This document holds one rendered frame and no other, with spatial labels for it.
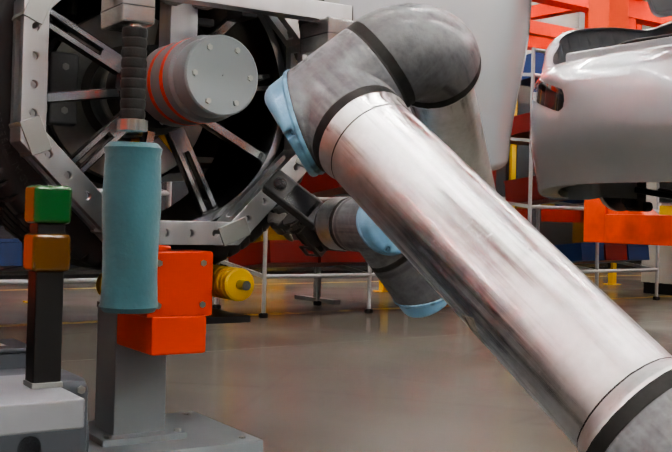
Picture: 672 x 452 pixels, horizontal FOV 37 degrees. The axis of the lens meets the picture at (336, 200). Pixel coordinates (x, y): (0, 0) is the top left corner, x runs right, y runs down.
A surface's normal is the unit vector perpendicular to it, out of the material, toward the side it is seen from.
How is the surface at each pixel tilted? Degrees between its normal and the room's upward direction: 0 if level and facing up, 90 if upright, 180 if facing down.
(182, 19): 90
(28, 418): 90
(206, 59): 90
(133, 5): 90
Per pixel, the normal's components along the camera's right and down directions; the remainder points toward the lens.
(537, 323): -0.54, -0.37
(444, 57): 0.67, 0.19
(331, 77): -0.18, -0.66
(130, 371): 0.54, 0.00
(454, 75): 0.64, 0.55
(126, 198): 0.01, -0.02
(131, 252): 0.23, 0.02
